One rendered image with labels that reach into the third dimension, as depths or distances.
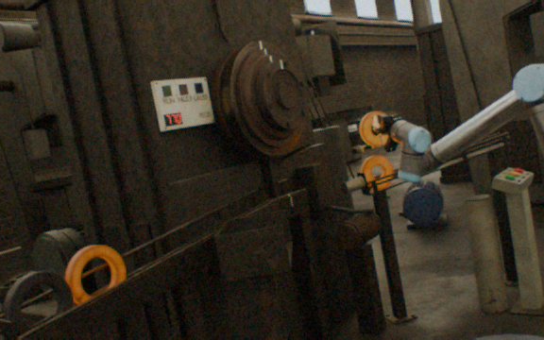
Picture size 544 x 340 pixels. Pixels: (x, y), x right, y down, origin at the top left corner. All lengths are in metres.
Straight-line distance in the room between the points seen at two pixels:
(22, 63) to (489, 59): 4.64
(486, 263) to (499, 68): 2.31
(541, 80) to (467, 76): 2.82
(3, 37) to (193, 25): 4.67
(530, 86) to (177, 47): 1.24
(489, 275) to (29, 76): 5.07
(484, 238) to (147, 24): 1.66
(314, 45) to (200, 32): 8.05
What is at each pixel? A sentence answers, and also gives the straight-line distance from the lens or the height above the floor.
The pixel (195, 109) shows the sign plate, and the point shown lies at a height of 1.12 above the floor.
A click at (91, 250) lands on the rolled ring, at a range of 1.63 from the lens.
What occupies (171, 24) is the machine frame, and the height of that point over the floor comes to 1.45.
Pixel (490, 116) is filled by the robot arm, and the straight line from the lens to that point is 2.12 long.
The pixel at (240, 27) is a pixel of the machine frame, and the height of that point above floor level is 1.45.
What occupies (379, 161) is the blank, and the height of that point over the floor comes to 0.75.
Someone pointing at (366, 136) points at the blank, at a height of 0.88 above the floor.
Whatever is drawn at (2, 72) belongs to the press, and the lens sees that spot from 6.67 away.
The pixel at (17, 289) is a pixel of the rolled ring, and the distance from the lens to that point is 1.53.
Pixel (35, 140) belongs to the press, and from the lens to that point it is 6.07.
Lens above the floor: 1.01
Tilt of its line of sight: 5 degrees down
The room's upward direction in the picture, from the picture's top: 11 degrees counter-clockwise
